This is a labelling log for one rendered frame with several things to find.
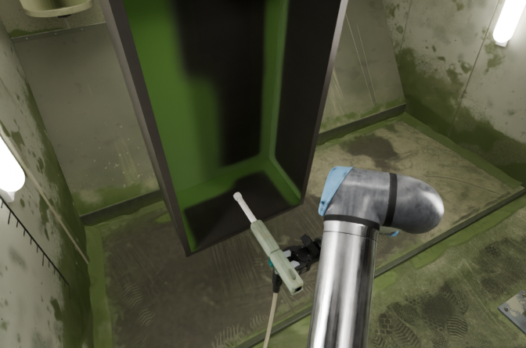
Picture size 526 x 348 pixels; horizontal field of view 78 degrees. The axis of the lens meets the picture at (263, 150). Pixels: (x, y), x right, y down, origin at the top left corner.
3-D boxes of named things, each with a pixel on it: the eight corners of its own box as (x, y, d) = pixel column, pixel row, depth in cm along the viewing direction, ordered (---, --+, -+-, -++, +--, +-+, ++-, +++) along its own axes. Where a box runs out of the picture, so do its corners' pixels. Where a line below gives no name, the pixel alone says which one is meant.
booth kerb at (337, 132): (87, 230, 207) (79, 217, 199) (87, 227, 209) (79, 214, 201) (403, 115, 295) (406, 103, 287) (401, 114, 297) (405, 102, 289)
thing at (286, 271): (297, 314, 119) (305, 280, 105) (286, 321, 117) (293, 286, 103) (241, 222, 152) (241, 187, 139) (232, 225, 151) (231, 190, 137)
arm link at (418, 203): (463, 176, 63) (397, 210, 127) (395, 167, 66) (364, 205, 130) (460, 237, 60) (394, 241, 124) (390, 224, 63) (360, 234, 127)
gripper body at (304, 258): (297, 277, 122) (322, 264, 127) (300, 263, 116) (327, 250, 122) (286, 260, 127) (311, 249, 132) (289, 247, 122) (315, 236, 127)
